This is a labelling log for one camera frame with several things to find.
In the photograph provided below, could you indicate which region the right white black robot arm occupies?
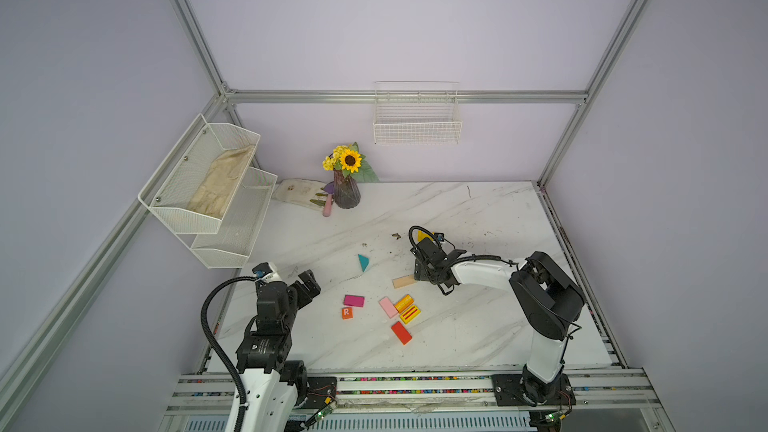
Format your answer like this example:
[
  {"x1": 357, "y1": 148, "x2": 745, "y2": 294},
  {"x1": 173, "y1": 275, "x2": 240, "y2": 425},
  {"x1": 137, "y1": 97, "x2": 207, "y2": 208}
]
[{"x1": 411, "y1": 235, "x2": 586, "y2": 405}]

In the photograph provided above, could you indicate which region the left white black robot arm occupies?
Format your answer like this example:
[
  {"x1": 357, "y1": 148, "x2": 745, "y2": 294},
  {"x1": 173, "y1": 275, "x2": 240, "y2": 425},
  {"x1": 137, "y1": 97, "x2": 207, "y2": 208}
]
[{"x1": 226, "y1": 263, "x2": 321, "y2": 431}]

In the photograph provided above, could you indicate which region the natural wood block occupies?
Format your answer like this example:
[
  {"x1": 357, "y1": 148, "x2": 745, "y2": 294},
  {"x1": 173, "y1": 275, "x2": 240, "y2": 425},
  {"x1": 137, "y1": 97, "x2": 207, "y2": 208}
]
[{"x1": 392, "y1": 275, "x2": 416, "y2": 289}]

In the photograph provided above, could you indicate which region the orange ridged wood block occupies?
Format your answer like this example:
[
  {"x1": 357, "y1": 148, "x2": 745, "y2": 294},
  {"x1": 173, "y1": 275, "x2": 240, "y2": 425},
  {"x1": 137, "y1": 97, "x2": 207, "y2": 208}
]
[{"x1": 395, "y1": 294, "x2": 414, "y2": 313}]

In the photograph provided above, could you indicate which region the yellow red striped block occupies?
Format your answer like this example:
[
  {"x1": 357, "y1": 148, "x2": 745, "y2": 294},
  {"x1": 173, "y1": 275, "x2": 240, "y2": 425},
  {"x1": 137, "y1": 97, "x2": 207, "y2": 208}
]
[{"x1": 400, "y1": 304, "x2": 420, "y2": 324}]

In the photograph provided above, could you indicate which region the pink wood block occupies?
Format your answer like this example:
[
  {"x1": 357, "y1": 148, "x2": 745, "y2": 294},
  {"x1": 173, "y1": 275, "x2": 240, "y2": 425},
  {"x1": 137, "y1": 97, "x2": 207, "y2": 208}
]
[{"x1": 378, "y1": 297, "x2": 399, "y2": 319}]

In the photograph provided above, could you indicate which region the magenta wood block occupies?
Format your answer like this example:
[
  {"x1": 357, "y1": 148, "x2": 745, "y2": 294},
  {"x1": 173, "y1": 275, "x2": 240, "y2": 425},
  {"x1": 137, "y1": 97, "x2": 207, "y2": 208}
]
[{"x1": 343, "y1": 294, "x2": 365, "y2": 308}]

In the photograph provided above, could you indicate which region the teal triangular wood block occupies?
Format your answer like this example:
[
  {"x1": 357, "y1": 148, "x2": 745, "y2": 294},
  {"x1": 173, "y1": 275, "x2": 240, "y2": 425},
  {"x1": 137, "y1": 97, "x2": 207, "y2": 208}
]
[{"x1": 358, "y1": 254, "x2": 370, "y2": 272}]

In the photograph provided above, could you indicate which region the red wood block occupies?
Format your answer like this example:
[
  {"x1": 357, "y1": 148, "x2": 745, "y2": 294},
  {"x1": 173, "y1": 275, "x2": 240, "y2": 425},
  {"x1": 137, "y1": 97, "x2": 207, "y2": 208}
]
[{"x1": 391, "y1": 321, "x2": 412, "y2": 345}]

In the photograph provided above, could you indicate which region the white lower mesh shelf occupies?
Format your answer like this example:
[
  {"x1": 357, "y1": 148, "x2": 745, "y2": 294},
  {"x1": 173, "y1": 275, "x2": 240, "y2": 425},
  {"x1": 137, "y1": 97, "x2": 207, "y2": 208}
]
[{"x1": 191, "y1": 167, "x2": 277, "y2": 269}]

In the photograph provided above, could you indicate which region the white mesh shelf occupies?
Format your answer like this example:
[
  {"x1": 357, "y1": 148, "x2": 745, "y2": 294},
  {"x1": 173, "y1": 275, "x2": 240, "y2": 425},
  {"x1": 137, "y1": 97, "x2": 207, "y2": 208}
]
[
  {"x1": 138, "y1": 115, "x2": 261, "y2": 235},
  {"x1": 191, "y1": 167, "x2": 277, "y2": 269}
]

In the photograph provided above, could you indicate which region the pink tube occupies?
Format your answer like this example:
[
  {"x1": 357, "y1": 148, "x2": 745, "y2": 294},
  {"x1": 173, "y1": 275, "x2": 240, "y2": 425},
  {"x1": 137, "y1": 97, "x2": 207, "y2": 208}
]
[{"x1": 322, "y1": 194, "x2": 333, "y2": 217}]

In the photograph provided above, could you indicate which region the white cloth on table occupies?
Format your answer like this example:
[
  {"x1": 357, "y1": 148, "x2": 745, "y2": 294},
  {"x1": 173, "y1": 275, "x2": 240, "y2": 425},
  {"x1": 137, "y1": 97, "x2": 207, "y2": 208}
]
[{"x1": 272, "y1": 179, "x2": 328, "y2": 212}]

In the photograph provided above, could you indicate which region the beige cloth in shelf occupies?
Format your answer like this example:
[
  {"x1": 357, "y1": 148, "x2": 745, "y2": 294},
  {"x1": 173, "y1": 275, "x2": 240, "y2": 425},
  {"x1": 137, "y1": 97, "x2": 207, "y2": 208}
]
[{"x1": 187, "y1": 145, "x2": 256, "y2": 219}]

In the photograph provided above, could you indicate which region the white upper mesh shelf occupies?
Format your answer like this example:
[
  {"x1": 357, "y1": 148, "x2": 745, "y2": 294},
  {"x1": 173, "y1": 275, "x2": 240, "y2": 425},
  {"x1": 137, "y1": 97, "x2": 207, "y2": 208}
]
[{"x1": 138, "y1": 115, "x2": 261, "y2": 235}]

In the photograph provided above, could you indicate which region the dark purple glass vase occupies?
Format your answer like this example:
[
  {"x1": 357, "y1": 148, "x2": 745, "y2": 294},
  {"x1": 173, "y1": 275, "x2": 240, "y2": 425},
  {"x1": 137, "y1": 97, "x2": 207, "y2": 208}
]
[{"x1": 332, "y1": 170, "x2": 361, "y2": 210}]

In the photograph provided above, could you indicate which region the sunflower bouquet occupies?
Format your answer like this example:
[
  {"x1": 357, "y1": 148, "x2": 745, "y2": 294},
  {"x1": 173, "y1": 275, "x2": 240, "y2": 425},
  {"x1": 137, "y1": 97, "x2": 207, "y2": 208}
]
[{"x1": 322, "y1": 142, "x2": 379, "y2": 183}]

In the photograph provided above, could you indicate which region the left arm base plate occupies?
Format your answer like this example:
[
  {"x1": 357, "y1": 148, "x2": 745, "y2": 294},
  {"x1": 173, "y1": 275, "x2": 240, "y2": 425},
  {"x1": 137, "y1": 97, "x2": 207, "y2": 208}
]
[{"x1": 290, "y1": 376, "x2": 338, "y2": 410}]

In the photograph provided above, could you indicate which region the aluminium front rail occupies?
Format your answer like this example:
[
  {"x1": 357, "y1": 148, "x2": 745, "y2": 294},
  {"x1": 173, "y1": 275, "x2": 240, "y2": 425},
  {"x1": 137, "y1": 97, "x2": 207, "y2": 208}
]
[{"x1": 157, "y1": 367, "x2": 676, "y2": 432}]

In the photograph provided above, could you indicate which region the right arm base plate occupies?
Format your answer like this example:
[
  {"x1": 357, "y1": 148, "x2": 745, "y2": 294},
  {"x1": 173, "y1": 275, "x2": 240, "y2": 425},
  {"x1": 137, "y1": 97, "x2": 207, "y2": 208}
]
[{"x1": 491, "y1": 372, "x2": 576, "y2": 407}]

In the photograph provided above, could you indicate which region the white wire wall basket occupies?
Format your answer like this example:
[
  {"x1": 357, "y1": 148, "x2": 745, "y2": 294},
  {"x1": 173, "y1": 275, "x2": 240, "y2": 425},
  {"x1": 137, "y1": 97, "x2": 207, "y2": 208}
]
[{"x1": 373, "y1": 81, "x2": 463, "y2": 146}]

